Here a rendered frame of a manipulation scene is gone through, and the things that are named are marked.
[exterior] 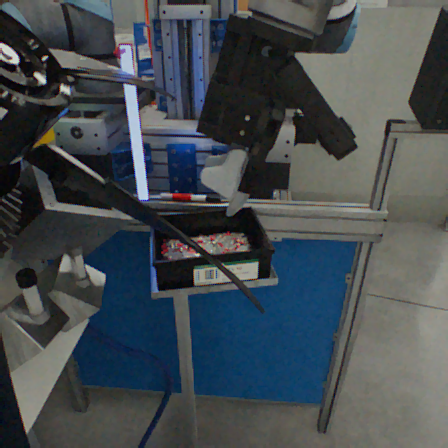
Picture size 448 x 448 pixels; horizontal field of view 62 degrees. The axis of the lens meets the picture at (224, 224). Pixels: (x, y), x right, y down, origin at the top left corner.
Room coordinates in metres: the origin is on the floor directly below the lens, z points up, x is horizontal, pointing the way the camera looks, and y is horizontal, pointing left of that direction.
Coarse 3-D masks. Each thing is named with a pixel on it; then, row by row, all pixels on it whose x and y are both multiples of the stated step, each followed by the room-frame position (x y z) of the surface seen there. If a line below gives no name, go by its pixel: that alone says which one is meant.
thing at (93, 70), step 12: (48, 48) 0.67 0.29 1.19; (60, 60) 0.60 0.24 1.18; (72, 60) 0.62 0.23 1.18; (72, 72) 0.46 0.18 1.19; (84, 72) 0.48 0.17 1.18; (96, 72) 0.52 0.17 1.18; (108, 72) 0.56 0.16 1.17; (120, 72) 0.63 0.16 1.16; (132, 84) 0.53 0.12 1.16; (144, 84) 0.57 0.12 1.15
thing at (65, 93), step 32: (0, 32) 0.34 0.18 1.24; (0, 64) 0.31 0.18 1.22; (32, 64) 0.34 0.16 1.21; (0, 96) 0.27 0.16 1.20; (32, 96) 0.31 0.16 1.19; (64, 96) 0.33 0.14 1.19; (0, 128) 0.28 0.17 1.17; (32, 128) 0.30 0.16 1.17; (0, 160) 0.30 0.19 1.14; (0, 192) 0.32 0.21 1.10
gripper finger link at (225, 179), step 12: (228, 156) 0.38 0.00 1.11; (240, 156) 0.38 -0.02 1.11; (216, 168) 0.39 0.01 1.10; (228, 168) 0.38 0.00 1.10; (240, 168) 0.38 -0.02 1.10; (204, 180) 0.39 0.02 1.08; (216, 180) 0.39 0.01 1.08; (228, 180) 0.38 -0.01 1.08; (240, 180) 0.38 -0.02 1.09; (228, 192) 0.38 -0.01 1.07; (240, 192) 0.37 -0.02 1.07; (240, 204) 0.38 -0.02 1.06
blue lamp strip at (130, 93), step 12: (120, 48) 0.76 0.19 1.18; (132, 72) 0.76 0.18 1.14; (132, 96) 0.76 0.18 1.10; (132, 108) 0.76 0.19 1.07; (132, 120) 0.76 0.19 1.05; (132, 132) 0.77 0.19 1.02; (132, 144) 0.77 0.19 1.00; (144, 168) 0.77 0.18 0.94; (144, 180) 0.76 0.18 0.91; (144, 192) 0.76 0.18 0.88
